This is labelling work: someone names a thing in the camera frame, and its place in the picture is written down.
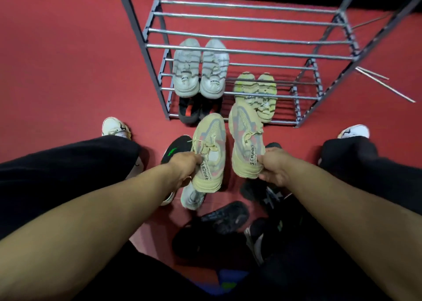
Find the person's left hand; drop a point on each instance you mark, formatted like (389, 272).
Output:
(184, 167)

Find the person's right hand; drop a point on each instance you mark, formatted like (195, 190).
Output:
(280, 167)

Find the white knit sneaker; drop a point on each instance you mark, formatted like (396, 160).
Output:
(193, 198)

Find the black orange-mark sneaker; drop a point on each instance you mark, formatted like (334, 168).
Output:
(257, 192)

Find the beige pink sneaker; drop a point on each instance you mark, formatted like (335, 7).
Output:
(245, 132)
(211, 136)

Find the black shoe with red tab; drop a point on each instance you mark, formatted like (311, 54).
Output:
(188, 116)
(211, 107)

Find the yellow-beige sneaker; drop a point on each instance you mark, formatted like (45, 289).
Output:
(268, 109)
(245, 83)

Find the white design sneaker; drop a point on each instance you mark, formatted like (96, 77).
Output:
(212, 88)
(186, 86)

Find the grey metal shoe rack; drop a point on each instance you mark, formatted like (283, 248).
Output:
(263, 52)

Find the person's right forearm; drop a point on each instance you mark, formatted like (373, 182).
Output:
(346, 228)

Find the person's left forearm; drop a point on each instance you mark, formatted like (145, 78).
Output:
(82, 231)

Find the person's white left worn shoe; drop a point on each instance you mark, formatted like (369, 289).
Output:
(113, 126)

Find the person's white worn shoe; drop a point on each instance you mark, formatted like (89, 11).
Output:
(356, 131)
(113, 126)

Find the person's white right worn shoe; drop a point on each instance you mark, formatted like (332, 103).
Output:
(356, 131)

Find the person's black trousers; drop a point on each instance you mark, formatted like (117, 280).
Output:
(66, 185)

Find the multicolour foam stool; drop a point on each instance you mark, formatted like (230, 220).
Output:
(230, 276)

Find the short loose metal rod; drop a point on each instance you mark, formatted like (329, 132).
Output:
(374, 73)

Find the long loose metal rod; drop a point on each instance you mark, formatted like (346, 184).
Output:
(385, 85)

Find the thin dark metal rod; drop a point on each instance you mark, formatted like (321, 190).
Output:
(372, 20)

